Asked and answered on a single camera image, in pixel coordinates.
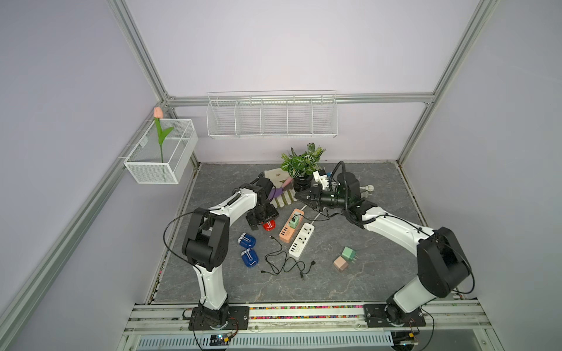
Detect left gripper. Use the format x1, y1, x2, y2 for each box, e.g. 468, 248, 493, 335
246, 202, 280, 230

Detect black USB cable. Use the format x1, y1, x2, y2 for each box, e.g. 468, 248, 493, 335
295, 202, 348, 225

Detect green USB charger cube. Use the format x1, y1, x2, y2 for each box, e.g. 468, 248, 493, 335
288, 214, 301, 229

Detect black USB cable spare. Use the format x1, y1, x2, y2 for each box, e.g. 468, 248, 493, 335
261, 236, 316, 279

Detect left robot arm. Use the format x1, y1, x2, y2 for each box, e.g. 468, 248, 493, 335
181, 176, 278, 312

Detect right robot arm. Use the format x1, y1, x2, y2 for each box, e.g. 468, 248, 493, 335
296, 171, 474, 326

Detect blue electric shaver upper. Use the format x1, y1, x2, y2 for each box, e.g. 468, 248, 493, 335
237, 233, 256, 250

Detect blue electric shaver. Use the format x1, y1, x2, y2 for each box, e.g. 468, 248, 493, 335
237, 233, 256, 250
241, 248, 259, 268

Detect blue electric shaver lower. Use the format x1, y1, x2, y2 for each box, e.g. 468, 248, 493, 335
241, 248, 259, 268

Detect purple pink garden trowel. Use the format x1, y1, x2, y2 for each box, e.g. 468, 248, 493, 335
268, 177, 294, 200

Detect potted green plant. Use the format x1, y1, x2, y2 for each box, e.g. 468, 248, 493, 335
280, 143, 326, 192

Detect orange power strip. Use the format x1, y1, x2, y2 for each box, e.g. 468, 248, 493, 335
279, 209, 304, 244

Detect white power strip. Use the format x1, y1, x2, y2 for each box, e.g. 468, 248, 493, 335
288, 223, 315, 260

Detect white gardening glove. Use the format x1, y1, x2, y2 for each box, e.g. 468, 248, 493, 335
264, 168, 296, 209

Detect pink charger cube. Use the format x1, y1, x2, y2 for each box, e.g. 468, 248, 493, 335
333, 256, 348, 272

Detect artificial pink tulip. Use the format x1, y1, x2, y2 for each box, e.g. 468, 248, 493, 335
153, 107, 174, 162

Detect white coiled power cords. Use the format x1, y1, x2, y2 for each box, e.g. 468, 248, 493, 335
298, 175, 375, 227

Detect white wire wall shelf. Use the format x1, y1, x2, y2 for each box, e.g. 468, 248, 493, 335
206, 90, 339, 139

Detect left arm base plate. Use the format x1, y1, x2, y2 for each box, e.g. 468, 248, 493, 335
189, 305, 250, 331

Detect white mesh wall basket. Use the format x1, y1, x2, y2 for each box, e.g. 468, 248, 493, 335
124, 118, 198, 184

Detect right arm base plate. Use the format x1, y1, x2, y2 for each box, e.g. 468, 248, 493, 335
363, 304, 426, 328

